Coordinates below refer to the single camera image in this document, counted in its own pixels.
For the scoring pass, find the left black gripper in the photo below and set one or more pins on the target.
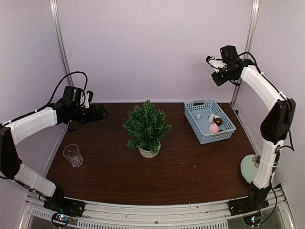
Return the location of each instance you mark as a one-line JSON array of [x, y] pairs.
[[93, 116]]

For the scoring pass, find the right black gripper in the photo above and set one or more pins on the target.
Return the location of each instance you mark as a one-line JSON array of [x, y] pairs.
[[218, 81]]

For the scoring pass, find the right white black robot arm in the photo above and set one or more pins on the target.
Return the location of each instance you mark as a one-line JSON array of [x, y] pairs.
[[275, 128]]

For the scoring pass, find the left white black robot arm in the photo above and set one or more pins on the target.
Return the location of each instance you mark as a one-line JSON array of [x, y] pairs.
[[75, 105]]

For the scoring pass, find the small green christmas tree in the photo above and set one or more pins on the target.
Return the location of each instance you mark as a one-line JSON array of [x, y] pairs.
[[146, 125]]

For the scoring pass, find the white tree pot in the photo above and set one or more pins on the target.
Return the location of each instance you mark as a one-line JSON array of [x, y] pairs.
[[149, 154]]

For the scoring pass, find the clear drinking glass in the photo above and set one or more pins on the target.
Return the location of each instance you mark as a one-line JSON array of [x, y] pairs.
[[73, 155]]

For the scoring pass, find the white fluffy ornament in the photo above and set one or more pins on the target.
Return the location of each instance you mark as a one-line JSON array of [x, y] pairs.
[[211, 118]]

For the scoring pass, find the red bauble ornament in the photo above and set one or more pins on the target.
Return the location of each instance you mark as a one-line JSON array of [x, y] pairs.
[[218, 121]]

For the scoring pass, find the blue plastic basket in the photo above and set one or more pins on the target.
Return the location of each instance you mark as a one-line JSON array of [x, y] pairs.
[[200, 126]]

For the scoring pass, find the pink pompom ornament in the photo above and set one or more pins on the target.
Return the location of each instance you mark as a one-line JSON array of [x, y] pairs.
[[213, 128]]

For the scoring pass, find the pale green floral plate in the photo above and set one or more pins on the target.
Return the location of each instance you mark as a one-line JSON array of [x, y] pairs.
[[249, 167]]

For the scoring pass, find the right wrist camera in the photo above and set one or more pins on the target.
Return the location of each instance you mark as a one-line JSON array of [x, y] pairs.
[[216, 64]]

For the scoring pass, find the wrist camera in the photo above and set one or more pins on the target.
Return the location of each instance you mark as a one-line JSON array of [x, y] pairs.
[[87, 98], [216, 64]]

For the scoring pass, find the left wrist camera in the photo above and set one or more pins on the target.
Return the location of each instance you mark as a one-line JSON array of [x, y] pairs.
[[87, 98]]

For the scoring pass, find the left aluminium frame post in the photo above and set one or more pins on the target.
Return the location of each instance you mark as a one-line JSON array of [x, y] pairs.
[[60, 41]]

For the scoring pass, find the aluminium frame post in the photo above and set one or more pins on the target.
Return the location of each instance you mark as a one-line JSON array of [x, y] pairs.
[[249, 40], [60, 41]]

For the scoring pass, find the right aluminium frame post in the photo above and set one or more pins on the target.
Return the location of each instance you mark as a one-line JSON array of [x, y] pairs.
[[249, 40]]

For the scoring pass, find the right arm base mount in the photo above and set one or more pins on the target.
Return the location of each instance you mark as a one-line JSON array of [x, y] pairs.
[[251, 211]]

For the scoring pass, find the front aluminium rail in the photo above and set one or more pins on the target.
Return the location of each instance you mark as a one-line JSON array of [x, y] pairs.
[[209, 215]]

